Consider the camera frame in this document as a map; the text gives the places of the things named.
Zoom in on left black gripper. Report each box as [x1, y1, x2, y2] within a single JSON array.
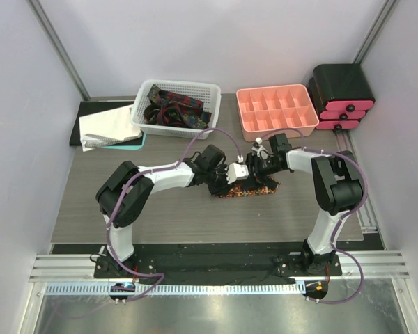
[[204, 164, 235, 196]]

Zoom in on multicoloured patterned tie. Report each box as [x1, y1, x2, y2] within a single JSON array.
[[218, 176, 280, 198]]

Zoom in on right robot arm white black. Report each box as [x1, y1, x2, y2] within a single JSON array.
[[247, 133, 368, 275]]

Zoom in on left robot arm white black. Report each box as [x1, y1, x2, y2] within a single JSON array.
[[95, 145, 244, 278]]

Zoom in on dark red blue ties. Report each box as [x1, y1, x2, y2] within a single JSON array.
[[144, 85, 212, 130]]

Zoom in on pink compartment organizer tray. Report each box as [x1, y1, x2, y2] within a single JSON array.
[[236, 84, 320, 142]]

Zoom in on white plastic mesh basket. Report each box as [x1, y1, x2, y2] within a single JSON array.
[[130, 79, 221, 139]]

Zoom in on teal tray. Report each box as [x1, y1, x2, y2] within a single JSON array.
[[104, 133, 146, 150]]

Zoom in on black pink drawer unit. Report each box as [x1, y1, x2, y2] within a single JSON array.
[[308, 63, 376, 132]]

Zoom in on white folded cloth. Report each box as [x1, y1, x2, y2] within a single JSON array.
[[79, 106, 142, 152]]

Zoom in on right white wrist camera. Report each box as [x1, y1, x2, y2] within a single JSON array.
[[251, 137, 270, 159]]

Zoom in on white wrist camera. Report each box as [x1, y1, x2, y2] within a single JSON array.
[[251, 137, 270, 159], [226, 162, 249, 184]]

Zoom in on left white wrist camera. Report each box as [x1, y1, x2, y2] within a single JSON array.
[[226, 162, 249, 184]]

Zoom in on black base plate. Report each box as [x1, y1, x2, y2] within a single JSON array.
[[95, 242, 342, 280]]

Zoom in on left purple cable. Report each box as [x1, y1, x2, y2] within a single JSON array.
[[104, 127, 245, 303]]

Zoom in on aluminium rail frame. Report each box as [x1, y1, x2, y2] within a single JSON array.
[[29, 251, 410, 296]]

